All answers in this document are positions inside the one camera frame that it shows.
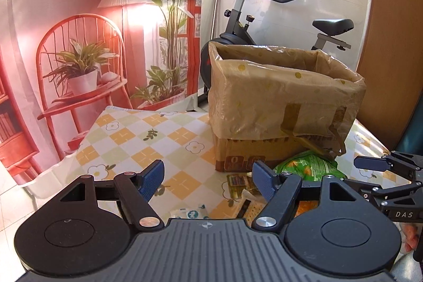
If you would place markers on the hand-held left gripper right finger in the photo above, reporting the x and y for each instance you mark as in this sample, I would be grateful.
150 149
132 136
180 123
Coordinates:
264 178

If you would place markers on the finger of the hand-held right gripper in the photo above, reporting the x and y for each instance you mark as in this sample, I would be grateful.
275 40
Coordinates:
373 191
370 163

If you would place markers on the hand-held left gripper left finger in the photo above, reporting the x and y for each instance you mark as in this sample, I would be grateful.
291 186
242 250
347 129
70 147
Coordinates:
152 176

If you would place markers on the brown cardboard box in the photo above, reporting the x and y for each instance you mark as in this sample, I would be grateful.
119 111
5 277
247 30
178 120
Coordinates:
238 153

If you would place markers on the green snack bag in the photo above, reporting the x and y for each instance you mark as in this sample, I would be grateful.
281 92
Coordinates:
307 166

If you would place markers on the yellow dotted plastic bag liner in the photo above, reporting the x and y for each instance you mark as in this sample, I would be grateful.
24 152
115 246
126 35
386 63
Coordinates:
264 103

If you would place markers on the person's right hand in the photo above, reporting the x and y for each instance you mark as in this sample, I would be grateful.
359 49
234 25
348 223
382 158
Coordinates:
409 237

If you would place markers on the yellow dotted snack packet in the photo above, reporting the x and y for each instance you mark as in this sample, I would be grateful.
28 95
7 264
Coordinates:
251 211

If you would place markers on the checkered flower tablecloth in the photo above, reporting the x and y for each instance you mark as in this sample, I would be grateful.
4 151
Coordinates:
132 136

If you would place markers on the dark teal cloth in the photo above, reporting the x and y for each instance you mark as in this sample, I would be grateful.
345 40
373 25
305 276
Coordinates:
411 140

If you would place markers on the small white packet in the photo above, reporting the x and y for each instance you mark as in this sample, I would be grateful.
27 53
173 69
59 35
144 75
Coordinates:
186 212

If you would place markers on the orange snack packet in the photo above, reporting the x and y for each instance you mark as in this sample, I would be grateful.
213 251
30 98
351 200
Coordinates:
304 208

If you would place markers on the wooden panel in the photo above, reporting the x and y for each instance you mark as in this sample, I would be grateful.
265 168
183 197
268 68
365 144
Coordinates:
396 37

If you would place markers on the black exercise bike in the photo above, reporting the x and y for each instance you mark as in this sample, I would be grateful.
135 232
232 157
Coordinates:
332 26

